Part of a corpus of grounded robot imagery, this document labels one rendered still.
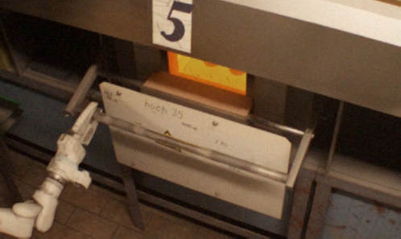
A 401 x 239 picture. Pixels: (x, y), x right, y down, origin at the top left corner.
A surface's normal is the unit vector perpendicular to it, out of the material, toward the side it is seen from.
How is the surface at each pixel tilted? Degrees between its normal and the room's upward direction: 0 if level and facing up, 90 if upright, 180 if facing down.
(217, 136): 90
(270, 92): 90
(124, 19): 80
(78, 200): 0
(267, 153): 90
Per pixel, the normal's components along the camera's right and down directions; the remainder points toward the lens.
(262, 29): -0.43, 0.52
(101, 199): -0.04, -0.70
